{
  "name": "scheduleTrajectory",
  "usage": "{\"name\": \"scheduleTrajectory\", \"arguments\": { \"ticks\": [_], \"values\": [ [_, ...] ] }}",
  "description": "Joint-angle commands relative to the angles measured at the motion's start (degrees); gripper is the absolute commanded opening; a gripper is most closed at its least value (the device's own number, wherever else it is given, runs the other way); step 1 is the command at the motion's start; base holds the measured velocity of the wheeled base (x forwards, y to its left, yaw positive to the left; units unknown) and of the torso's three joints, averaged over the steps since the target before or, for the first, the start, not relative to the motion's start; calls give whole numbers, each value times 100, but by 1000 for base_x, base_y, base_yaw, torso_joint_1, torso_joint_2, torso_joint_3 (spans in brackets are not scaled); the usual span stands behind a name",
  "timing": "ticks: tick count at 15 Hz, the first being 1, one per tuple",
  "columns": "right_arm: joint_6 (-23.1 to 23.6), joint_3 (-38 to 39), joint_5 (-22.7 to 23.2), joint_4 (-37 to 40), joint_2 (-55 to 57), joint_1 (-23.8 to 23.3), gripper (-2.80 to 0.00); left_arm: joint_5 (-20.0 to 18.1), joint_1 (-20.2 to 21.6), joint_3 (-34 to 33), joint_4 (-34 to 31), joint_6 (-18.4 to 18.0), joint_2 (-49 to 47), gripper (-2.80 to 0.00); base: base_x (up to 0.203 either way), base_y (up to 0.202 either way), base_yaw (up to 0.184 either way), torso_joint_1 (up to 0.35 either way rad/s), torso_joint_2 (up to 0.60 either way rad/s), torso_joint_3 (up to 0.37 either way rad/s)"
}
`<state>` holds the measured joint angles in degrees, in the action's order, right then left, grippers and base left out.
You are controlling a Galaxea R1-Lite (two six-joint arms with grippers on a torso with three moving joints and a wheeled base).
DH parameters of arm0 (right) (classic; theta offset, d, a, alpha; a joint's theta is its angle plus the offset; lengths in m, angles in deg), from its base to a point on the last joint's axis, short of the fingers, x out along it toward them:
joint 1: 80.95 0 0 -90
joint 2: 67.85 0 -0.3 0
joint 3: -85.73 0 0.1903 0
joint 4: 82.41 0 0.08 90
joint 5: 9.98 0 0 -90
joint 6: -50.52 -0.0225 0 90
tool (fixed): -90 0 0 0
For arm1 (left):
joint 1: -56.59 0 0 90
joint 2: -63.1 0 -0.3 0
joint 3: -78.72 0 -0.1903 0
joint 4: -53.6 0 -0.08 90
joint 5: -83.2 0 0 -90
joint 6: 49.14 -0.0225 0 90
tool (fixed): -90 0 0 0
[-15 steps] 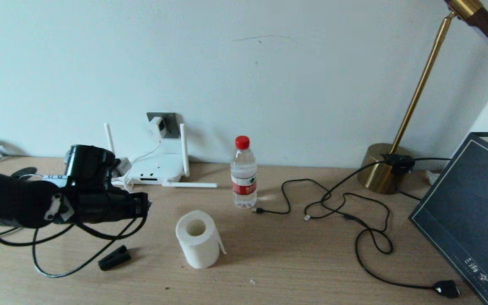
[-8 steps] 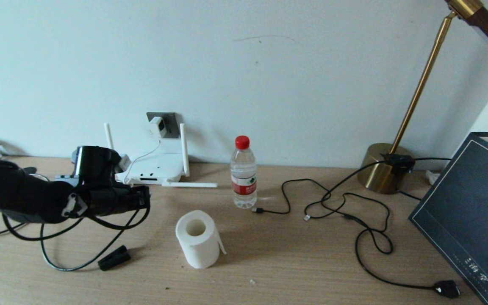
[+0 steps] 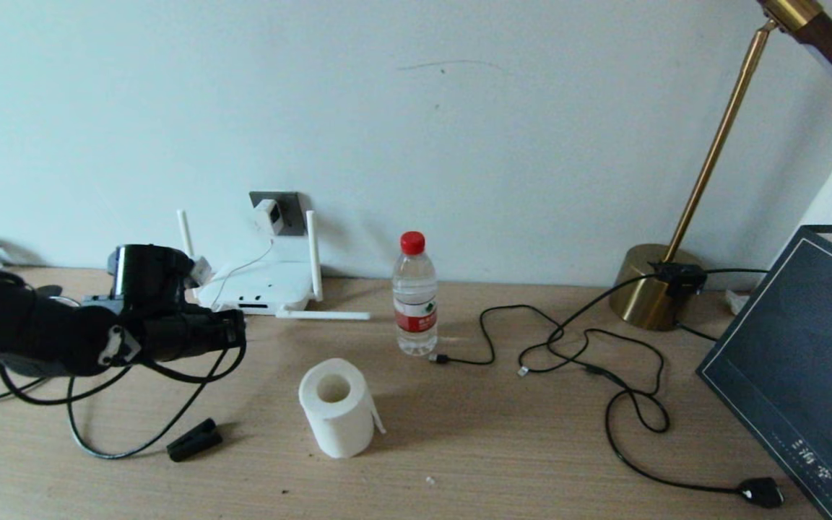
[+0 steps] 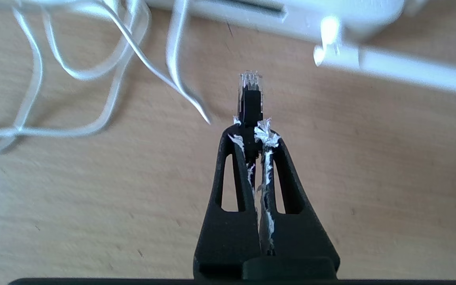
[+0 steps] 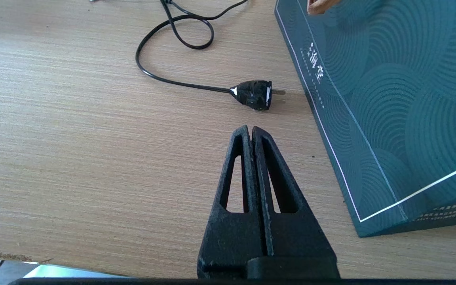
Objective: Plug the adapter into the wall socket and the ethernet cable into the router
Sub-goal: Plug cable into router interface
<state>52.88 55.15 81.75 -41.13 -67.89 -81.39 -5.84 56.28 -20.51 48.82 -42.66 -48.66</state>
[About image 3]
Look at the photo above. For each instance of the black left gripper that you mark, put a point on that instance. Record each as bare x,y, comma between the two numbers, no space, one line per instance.
170,325

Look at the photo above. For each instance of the white power adapter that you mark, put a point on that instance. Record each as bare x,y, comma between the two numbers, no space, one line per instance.
269,217

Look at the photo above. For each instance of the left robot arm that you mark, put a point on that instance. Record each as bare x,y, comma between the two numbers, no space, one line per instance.
19,325

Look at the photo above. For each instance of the white router with antennas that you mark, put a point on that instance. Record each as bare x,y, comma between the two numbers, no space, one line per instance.
271,289

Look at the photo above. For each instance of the small black plastic clip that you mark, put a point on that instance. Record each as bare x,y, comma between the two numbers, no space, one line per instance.
196,440

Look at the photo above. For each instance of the white toilet paper roll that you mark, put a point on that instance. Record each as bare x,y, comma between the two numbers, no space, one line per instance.
336,426

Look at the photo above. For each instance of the clear water bottle red cap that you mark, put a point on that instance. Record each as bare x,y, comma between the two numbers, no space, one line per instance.
416,303

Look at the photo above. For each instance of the black round desk grommet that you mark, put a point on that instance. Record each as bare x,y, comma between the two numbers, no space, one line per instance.
50,290

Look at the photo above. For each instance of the brass desk lamp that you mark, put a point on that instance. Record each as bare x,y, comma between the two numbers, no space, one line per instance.
643,296

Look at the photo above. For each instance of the small white crumpled item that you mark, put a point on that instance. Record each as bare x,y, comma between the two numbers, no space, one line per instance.
735,302

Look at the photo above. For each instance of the dark blue gift bag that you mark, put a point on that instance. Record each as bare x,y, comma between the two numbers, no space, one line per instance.
770,347

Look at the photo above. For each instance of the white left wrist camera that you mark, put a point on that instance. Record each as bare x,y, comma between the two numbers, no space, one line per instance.
201,271

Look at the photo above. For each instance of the grey wall socket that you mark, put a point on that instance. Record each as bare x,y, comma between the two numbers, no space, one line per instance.
297,215

